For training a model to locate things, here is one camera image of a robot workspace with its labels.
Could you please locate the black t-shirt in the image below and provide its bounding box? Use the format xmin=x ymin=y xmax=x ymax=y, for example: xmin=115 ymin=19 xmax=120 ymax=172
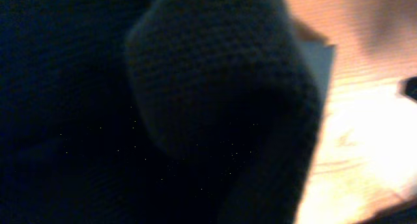
xmin=1 ymin=0 xmax=323 ymax=223

